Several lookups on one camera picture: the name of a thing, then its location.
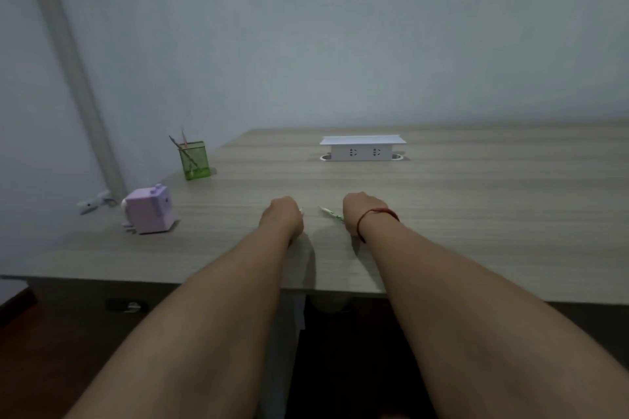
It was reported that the red string bracelet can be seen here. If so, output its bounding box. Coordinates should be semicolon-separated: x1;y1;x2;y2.
355;208;401;244

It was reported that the white wall pipe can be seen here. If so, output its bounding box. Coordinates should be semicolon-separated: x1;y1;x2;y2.
18;0;128;204

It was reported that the metal cabinet knob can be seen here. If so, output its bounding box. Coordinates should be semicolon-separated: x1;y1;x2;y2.
105;297;150;315

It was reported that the pink lined trash bin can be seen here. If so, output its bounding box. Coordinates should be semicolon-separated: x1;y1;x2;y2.
308;293;354;316

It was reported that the green patterned pencil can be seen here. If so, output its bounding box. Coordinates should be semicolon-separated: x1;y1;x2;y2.
318;205;345;225

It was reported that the pink floral pencil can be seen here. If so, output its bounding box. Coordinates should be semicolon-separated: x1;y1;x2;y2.
168;134;200;178
180;126;193;175

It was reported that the white desk socket box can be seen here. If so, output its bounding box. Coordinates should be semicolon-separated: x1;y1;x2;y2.
318;134;408;163

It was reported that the purple pencil sharpener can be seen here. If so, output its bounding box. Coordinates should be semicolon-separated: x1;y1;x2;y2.
121;182;177;236

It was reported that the person's right forearm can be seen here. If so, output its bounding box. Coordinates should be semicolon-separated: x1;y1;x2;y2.
358;212;629;419

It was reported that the person's right hand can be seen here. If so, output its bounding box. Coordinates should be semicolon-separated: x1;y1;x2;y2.
341;191;390;239

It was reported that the white wall socket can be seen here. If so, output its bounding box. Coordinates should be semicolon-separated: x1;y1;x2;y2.
77;189;113;217

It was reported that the person's left hand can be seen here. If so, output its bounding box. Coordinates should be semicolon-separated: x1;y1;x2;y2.
258;196;305;246

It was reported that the green mesh pen holder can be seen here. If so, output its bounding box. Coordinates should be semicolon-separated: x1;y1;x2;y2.
178;140;212;183

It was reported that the wooden desk cabinet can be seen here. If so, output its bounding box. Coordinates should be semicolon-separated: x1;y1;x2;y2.
22;278;308;419

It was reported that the person's left forearm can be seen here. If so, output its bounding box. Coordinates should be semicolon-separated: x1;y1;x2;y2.
64;227;298;419

